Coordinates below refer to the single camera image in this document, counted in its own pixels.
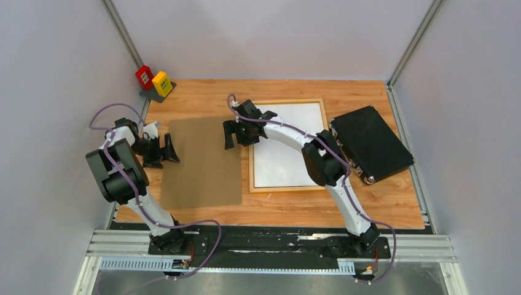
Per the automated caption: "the brown cardboard backing sheet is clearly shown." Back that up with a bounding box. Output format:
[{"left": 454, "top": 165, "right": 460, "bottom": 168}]
[{"left": 160, "top": 116, "right": 242, "bottom": 210}]

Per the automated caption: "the landscape photo print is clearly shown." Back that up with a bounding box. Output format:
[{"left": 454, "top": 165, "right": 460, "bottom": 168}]
[{"left": 253, "top": 102, "right": 325, "bottom": 189}]

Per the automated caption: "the aluminium rail right table edge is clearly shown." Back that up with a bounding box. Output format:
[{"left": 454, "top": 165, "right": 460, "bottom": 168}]
[{"left": 386, "top": 85, "right": 437, "bottom": 234}]

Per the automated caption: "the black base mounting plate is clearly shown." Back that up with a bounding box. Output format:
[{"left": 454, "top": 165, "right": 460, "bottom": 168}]
[{"left": 136, "top": 225, "right": 398, "bottom": 271}]

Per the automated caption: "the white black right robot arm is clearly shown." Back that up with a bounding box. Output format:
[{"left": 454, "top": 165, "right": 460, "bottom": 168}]
[{"left": 223, "top": 94, "right": 380, "bottom": 257}]

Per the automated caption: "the light wooden picture frame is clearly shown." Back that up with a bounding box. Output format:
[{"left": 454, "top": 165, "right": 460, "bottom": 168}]
[{"left": 244, "top": 98, "right": 330, "bottom": 194}]

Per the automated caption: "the red toy house block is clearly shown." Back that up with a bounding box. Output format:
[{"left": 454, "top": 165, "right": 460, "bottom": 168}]
[{"left": 135, "top": 65, "right": 154, "bottom": 90}]

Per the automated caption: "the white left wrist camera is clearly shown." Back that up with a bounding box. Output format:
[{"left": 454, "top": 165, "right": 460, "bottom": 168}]
[{"left": 141, "top": 121, "right": 160, "bottom": 140}]

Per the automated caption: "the grey toy base plate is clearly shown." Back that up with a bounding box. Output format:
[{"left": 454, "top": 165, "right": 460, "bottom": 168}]
[{"left": 139, "top": 87, "right": 166, "bottom": 103}]

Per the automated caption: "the yellow toy house block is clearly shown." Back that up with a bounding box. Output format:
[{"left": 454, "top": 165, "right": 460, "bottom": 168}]
[{"left": 152, "top": 71, "right": 173, "bottom": 98}]

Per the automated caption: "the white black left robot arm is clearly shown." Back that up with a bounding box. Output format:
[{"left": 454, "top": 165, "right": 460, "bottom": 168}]
[{"left": 85, "top": 117, "right": 188, "bottom": 254}]

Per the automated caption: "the black ribbed frame backing board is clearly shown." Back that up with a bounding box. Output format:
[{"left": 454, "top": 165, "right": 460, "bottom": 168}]
[{"left": 329, "top": 105, "right": 415, "bottom": 185}]

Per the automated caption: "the aluminium front rail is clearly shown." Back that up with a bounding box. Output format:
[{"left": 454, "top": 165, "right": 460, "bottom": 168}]
[{"left": 74, "top": 225, "right": 467, "bottom": 294}]

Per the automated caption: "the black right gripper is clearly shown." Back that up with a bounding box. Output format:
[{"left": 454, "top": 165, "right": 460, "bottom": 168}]
[{"left": 225, "top": 119, "right": 261, "bottom": 149}]

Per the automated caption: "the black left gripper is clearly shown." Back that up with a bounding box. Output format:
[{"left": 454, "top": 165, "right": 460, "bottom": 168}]
[{"left": 130, "top": 134, "right": 180, "bottom": 170}]

